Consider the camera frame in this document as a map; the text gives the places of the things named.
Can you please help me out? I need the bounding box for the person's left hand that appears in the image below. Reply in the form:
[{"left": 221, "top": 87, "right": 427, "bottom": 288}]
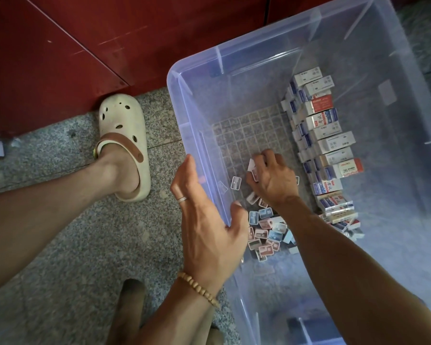
[{"left": 170, "top": 154, "right": 251, "bottom": 295}]

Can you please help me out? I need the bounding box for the pile of boxed erasers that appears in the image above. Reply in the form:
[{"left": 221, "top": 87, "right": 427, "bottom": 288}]
[{"left": 228, "top": 158, "right": 300, "bottom": 262}]

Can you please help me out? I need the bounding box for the person's left leg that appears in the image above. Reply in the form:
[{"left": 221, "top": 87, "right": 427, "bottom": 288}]
[{"left": 0, "top": 143, "right": 142, "bottom": 296}]

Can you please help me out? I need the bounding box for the clear plastic storage bin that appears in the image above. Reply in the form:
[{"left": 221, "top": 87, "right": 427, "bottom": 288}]
[{"left": 166, "top": 0, "right": 431, "bottom": 345}]

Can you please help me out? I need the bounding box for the row of erasers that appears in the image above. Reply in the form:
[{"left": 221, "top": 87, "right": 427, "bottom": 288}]
[{"left": 279, "top": 66, "right": 366, "bottom": 241}]

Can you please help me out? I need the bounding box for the person's left cream clog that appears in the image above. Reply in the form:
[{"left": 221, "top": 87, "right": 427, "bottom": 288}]
[{"left": 92, "top": 93, "right": 152, "bottom": 204}]

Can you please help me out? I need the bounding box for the person's right hand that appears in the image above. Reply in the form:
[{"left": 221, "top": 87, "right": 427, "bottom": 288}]
[{"left": 244, "top": 149, "right": 301, "bottom": 209}]

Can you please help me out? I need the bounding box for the person's right forearm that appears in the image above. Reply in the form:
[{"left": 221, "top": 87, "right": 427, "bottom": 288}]
[{"left": 272, "top": 196, "right": 431, "bottom": 345}]

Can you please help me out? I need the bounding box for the beaded wooden bracelet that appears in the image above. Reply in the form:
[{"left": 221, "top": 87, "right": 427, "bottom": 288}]
[{"left": 177, "top": 271, "right": 223, "bottom": 311}]

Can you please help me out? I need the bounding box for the red display counter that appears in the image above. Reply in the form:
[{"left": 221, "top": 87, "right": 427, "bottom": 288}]
[{"left": 0, "top": 0, "right": 349, "bottom": 138}]

